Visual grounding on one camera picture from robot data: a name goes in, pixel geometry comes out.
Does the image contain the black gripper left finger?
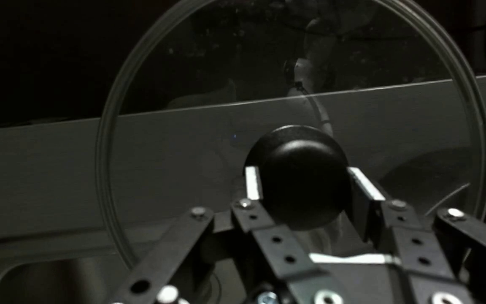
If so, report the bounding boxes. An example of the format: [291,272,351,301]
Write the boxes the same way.
[110,164,335,304]

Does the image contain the glass lid with black knob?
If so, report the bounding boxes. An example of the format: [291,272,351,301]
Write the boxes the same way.
[93,0,486,271]

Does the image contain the steel double basin sink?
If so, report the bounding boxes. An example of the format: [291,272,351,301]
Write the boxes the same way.
[0,255,144,304]

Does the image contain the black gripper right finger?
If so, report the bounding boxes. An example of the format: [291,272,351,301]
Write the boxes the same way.
[309,164,486,304]

